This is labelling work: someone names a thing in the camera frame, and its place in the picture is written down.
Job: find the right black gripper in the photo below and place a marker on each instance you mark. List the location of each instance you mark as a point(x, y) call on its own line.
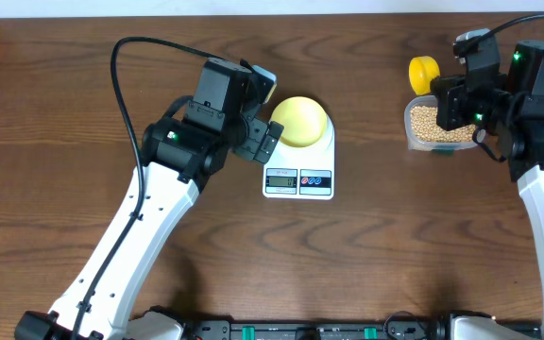
point(449, 95)

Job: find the yellow measuring scoop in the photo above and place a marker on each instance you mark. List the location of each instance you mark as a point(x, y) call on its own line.
point(422, 70)

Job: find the pale yellow bowl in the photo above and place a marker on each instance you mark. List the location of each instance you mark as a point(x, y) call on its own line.
point(304, 121)

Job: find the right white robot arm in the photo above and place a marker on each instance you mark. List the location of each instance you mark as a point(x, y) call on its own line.
point(521, 133)

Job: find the clear plastic container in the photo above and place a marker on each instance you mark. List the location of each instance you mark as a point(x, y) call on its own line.
point(414, 143)

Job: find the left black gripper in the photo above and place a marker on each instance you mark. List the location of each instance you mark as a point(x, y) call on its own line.
point(258, 129)

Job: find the soybeans in container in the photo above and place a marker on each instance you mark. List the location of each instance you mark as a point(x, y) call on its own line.
point(423, 122)

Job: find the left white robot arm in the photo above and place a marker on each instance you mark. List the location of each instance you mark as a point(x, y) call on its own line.
point(180, 153)

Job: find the white digital kitchen scale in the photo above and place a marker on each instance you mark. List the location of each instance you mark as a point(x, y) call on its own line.
point(302, 172)

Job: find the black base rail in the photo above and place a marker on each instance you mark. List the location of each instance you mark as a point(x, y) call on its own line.
point(225, 330)

